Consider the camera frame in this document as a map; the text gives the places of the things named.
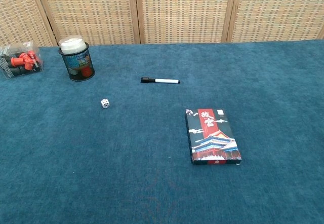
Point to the black and white marker pen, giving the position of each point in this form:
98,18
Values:
164,81

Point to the dark can with white lid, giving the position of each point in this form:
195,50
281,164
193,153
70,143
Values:
76,69

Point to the white die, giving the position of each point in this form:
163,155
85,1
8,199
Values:
105,104

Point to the clear box with red pieces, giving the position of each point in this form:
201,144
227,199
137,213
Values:
20,61

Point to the blue felt table mat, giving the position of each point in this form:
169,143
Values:
152,158

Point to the palace print card box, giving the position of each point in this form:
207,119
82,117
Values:
212,137

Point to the woven folding screen panel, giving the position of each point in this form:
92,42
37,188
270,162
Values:
184,11
15,11
88,11
278,11

